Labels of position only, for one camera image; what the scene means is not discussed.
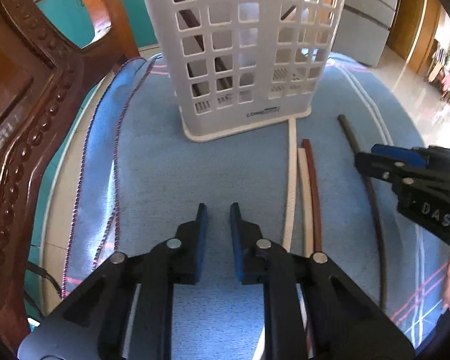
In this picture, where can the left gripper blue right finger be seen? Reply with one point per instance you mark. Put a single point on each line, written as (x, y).
(250, 249)

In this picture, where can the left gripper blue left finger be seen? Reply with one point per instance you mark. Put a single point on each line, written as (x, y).
(189, 259)

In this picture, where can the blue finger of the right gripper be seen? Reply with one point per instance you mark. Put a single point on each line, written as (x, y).
(407, 156)

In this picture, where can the white chopstick short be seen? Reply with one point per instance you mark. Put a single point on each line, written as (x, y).
(307, 203)

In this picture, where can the dark brown chopstick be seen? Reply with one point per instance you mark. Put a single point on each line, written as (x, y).
(346, 128)

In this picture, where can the dark red chopstick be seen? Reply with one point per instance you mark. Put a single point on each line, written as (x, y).
(315, 197)

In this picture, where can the white chopstick long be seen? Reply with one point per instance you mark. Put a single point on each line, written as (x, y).
(290, 207)

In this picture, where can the blue striped cloth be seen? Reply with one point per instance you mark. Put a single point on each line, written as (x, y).
(141, 178)

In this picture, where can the wooden interior door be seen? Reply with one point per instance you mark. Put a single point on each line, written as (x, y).
(412, 34)

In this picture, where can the silver refrigerator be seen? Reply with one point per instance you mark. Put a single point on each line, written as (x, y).
(364, 29)

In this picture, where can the white plastic utensil basket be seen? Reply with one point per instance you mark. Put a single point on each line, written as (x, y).
(237, 65)

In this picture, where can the carved wooden chair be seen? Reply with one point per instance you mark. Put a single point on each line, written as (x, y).
(44, 78)

